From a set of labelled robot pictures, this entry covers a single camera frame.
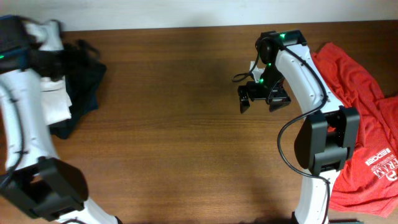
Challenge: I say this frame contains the red t-shirt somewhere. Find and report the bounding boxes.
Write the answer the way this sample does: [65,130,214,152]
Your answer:
[312,43,397,217]

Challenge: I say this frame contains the white t-shirt with robot print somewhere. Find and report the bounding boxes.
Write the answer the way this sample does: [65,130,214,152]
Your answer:
[40,77,72,125]

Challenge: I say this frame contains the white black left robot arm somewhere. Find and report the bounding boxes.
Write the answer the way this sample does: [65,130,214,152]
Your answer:
[1,15,119,223]

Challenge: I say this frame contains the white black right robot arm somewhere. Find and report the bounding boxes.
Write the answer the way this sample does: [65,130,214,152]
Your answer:
[232,30,360,223]

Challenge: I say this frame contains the black folded clothes pile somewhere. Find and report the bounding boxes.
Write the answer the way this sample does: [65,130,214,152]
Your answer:
[49,39,108,140]

